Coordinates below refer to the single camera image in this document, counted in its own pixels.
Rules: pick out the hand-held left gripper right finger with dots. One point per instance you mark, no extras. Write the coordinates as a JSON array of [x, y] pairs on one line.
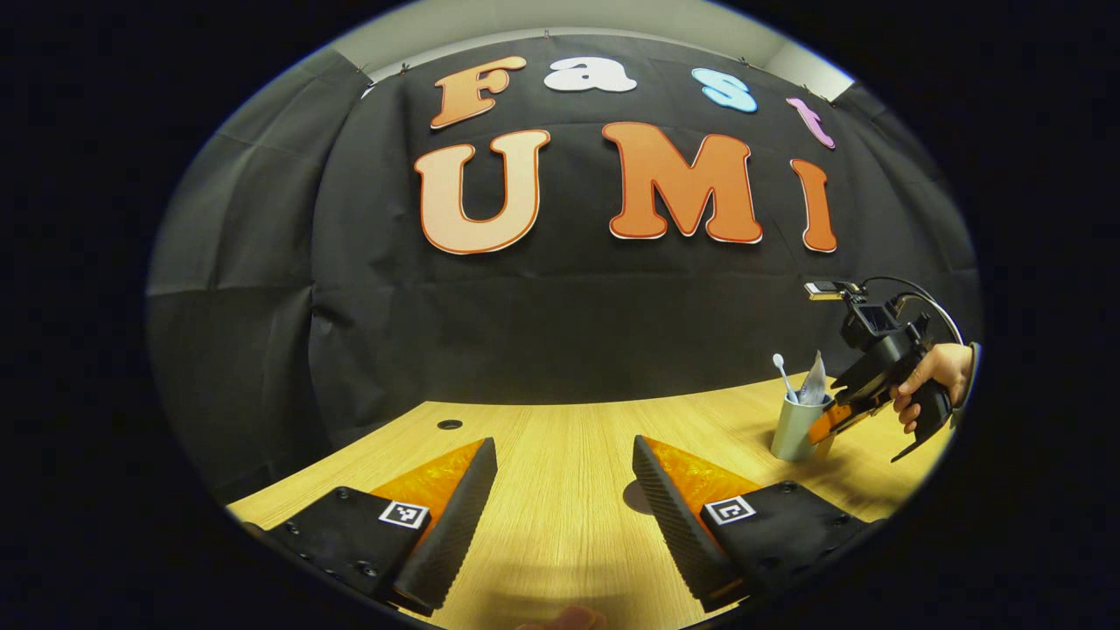
[[665, 516]]

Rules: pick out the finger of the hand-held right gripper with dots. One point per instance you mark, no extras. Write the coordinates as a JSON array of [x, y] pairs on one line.
[[840, 418]]

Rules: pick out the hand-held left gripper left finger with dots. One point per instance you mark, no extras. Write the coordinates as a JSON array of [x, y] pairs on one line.
[[455, 525]]

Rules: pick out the dark brown round coaster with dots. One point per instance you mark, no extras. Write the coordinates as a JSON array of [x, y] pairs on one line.
[[637, 499]]

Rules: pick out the white toothpaste tube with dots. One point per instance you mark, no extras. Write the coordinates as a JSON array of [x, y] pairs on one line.
[[815, 385]]

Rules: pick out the pale green cup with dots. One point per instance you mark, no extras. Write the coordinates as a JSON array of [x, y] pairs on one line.
[[792, 433]]

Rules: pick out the white toothbrush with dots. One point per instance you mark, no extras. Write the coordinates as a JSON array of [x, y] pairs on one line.
[[779, 363]]

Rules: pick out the wooden desktop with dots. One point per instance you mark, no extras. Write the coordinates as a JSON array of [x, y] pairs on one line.
[[560, 490]]

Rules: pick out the black backdrop cloth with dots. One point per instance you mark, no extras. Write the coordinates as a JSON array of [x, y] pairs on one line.
[[542, 315]]

